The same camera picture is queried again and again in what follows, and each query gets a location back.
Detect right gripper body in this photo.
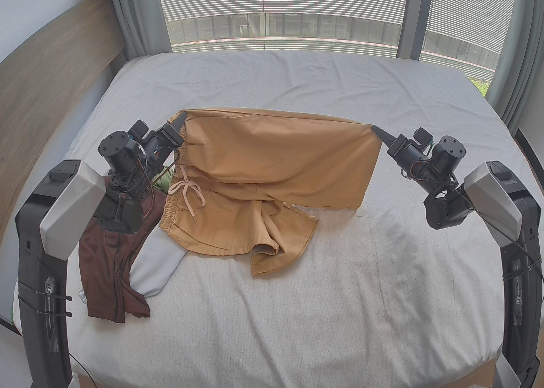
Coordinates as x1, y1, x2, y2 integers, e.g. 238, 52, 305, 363
387, 133, 430, 174

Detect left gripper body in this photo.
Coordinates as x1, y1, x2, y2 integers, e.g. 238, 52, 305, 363
142, 123, 186, 166

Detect tan shorts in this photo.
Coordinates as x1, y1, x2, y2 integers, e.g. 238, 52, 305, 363
158, 108, 383, 277

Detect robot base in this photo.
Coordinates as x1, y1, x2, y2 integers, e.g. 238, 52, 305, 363
494, 352, 525, 388

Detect bed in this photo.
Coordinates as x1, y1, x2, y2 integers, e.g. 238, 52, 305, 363
0, 0, 544, 388

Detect green garment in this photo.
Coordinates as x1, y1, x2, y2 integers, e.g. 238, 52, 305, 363
151, 165, 175, 193

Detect pale grey garment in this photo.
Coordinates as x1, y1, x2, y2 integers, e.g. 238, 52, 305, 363
76, 235, 188, 306

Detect brown garment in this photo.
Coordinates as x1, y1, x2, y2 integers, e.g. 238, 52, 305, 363
78, 174, 168, 324

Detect grey-green curtain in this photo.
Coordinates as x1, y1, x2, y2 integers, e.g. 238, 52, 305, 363
484, 0, 544, 134
88, 0, 174, 63

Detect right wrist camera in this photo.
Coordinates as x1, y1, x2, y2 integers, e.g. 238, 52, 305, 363
414, 127, 434, 149

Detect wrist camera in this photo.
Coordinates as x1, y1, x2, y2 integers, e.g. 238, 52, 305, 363
414, 127, 434, 149
127, 120, 149, 142

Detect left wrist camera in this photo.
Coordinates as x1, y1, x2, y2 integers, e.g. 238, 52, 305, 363
127, 120, 149, 142

